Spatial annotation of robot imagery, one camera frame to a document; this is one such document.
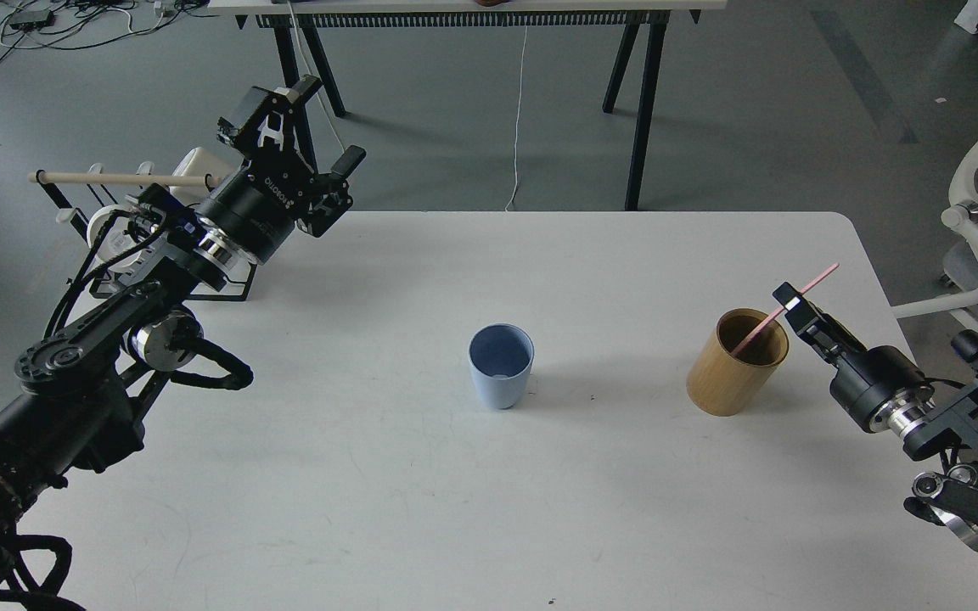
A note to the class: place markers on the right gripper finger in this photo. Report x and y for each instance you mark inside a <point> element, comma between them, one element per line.
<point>820,331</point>

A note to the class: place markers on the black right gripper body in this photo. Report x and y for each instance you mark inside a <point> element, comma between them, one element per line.
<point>880,389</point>

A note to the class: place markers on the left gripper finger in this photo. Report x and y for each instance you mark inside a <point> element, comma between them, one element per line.
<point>270,124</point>
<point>325,198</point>

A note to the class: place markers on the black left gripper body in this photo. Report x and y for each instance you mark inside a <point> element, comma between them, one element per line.
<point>258,209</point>

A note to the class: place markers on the blue cup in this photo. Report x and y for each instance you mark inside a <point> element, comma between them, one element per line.
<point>500,360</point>

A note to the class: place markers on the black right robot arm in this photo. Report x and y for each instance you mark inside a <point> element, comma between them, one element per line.
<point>949,498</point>

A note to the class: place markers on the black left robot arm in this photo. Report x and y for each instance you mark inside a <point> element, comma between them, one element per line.
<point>122,332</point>

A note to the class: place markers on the bamboo cylindrical holder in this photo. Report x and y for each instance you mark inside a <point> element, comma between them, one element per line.
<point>723,382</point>

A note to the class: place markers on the white mug on rack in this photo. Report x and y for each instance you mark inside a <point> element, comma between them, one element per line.
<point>145,208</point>

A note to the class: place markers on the wooden dowel on rack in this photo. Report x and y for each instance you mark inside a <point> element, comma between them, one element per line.
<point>115,178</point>

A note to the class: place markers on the black-legged background table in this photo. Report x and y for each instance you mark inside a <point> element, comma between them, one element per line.
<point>468,51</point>

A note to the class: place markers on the black wire dish rack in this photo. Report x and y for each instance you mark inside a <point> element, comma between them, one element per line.
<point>239,277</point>

